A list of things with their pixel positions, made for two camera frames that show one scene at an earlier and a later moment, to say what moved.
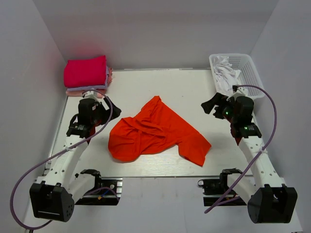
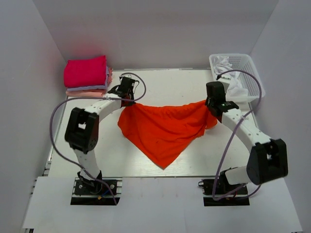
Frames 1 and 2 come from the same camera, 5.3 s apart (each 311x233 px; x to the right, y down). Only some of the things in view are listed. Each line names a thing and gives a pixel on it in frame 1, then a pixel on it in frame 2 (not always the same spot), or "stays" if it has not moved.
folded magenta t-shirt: (85, 72) stays
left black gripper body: (102, 115) to (131, 94)
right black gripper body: (228, 112) to (208, 104)
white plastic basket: (231, 71) stays
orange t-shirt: (153, 127) to (165, 133)
